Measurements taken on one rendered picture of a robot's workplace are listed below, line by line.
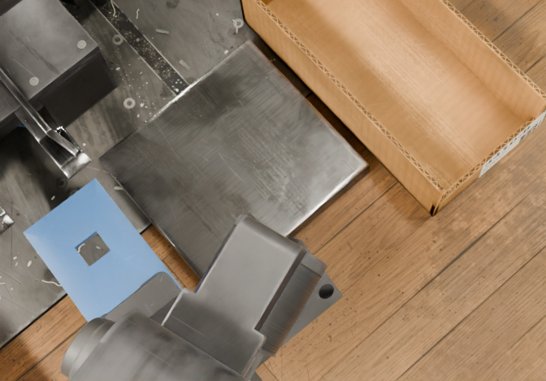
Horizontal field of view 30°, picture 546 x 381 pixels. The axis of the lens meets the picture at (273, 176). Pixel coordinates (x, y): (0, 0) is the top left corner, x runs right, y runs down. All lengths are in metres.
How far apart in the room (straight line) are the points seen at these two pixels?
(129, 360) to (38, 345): 0.41
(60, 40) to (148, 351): 0.44
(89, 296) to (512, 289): 0.34
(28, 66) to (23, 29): 0.03
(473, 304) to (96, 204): 0.32
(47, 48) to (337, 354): 0.35
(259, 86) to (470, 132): 0.19
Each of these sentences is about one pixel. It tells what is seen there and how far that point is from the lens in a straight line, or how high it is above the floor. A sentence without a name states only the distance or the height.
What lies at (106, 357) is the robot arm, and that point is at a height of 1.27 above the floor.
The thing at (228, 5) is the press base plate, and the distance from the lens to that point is 0.95.
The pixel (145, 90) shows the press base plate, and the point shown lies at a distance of 0.93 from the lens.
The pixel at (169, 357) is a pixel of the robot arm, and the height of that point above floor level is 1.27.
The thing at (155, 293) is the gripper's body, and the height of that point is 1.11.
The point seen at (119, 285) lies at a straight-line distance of 0.78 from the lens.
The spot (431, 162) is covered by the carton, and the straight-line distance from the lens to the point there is 0.88.
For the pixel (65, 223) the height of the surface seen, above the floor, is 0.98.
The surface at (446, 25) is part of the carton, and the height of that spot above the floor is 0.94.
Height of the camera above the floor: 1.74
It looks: 71 degrees down
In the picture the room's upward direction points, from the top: 11 degrees counter-clockwise
